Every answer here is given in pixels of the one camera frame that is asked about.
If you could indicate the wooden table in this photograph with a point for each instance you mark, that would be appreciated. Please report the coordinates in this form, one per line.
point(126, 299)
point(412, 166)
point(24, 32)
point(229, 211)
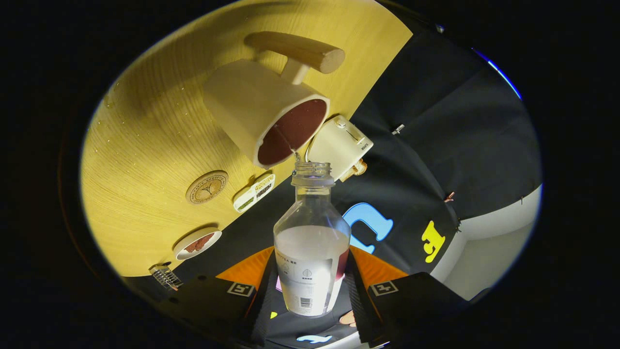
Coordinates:
point(145, 145)

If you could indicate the black backdrop cloth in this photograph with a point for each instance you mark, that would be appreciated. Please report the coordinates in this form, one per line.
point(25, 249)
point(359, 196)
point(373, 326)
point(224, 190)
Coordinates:
point(436, 135)

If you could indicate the toast slice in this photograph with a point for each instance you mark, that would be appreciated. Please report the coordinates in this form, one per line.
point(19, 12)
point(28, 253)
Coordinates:
point(357, 169)

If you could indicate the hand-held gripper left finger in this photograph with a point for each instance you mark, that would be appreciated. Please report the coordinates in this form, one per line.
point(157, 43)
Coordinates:
point(261, 310)

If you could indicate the red clip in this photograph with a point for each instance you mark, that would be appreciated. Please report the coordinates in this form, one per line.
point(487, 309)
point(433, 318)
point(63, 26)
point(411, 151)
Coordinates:
point(449, 197)

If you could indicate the white round plate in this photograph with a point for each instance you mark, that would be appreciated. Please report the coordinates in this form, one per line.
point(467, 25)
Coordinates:
point(181, 251)

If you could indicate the cream toaster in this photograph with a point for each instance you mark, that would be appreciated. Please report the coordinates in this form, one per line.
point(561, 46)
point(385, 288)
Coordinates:
point(339, 145)

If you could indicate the round wooden coaster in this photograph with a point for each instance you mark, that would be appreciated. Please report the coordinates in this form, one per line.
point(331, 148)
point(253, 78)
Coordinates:
point(207, 187)

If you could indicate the white divided snack dish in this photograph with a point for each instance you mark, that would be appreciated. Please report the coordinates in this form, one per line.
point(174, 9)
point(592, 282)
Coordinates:
point(254, 193)

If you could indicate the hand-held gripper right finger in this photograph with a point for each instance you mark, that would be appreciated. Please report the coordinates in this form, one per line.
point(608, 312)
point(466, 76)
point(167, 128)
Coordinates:
point(358, 303)

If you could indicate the clear plastic juice bottle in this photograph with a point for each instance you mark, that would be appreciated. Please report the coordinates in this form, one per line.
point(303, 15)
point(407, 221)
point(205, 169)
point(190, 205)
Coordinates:
point(312, 252)

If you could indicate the white clip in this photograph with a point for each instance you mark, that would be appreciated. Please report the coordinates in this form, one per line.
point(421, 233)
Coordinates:
point(398, 129)

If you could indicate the brown meat piece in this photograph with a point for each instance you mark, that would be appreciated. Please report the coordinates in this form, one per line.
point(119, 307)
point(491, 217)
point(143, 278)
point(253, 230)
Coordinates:
point(206, 240)
point(193, 247)

